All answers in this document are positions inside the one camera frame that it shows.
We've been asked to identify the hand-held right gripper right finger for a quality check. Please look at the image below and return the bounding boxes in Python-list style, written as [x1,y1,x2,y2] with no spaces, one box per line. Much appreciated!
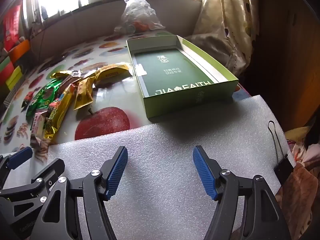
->
[192,145,292,240]

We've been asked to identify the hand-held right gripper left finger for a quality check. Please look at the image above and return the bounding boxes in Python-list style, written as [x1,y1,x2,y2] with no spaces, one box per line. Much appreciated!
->
[32,146,129,240]

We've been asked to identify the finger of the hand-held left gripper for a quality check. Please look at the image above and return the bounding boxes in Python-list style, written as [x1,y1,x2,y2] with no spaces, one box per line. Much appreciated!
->
[0,146,33,189]
[0,158,66,228]

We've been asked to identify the small pink snack packet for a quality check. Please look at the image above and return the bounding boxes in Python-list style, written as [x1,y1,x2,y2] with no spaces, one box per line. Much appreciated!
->
[30,112,48,136]

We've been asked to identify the green drink sachet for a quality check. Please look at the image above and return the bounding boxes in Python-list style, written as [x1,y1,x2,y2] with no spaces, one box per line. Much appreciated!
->
[26,97,50,120]
[35,79,63,110]

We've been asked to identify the red black candy packet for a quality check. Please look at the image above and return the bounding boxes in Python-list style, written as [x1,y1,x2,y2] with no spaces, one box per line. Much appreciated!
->
[21,91,35,112]

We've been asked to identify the long gold snack bar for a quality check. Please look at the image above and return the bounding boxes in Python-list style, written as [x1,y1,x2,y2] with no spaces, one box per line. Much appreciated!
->
[44,84,77,140]

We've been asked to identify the gold stick sachet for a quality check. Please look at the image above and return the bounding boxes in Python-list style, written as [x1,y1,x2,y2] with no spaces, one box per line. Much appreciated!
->
[73,76,94,111]
[92,64,132,85]

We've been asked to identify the gold brown snack packet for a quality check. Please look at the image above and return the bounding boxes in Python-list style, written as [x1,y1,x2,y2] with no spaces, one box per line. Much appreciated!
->
[51,70,82,98]

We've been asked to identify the green cardboard box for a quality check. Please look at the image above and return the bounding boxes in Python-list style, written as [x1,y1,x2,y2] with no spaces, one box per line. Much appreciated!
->
[126,34,239,120]

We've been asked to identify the white foam sheet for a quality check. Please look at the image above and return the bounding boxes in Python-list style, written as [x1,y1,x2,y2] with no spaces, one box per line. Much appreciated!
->
[0,94,297,240]

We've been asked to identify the black white striped box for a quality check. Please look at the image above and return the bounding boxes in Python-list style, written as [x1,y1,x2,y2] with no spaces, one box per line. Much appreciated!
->
[4,76,28,105]

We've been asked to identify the fruit printed tablecloth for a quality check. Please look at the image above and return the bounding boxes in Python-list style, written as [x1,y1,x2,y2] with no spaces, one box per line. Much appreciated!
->
[0,31,253,155]

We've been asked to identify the yellow green box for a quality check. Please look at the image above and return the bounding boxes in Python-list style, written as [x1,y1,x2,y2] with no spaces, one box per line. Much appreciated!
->
[6,66,22,90]

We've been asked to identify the black binder clip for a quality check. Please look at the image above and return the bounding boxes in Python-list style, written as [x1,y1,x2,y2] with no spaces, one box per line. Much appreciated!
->
[267,121,295,185]

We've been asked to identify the red textured box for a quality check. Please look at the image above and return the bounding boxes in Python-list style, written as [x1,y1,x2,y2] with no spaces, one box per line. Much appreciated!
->
[0,62,15,85]

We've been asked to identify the floral printed blanket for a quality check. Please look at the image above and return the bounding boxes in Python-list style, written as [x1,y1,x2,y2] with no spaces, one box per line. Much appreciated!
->
[275,140,320,240]

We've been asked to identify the orange box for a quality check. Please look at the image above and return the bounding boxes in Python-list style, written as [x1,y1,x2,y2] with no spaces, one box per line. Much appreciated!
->
[9,39,30,64]

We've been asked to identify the red bag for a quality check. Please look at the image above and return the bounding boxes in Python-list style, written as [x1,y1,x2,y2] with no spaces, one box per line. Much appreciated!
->
[2,4,22,52]

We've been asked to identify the beige spotted curtain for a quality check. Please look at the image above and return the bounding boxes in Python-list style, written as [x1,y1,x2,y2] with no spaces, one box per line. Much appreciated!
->
[192,0,258,75]

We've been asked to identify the brown wooden wardrobe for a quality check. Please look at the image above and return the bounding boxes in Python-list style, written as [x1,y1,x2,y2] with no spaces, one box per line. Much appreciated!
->
[250,0,320,130]

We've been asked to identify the clear plastic bag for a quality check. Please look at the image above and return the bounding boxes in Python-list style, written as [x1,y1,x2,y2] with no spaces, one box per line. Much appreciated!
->
[115,0,165,34]

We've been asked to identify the black cable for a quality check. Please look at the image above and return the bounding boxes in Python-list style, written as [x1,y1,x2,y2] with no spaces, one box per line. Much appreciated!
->
[37,27,46,63]

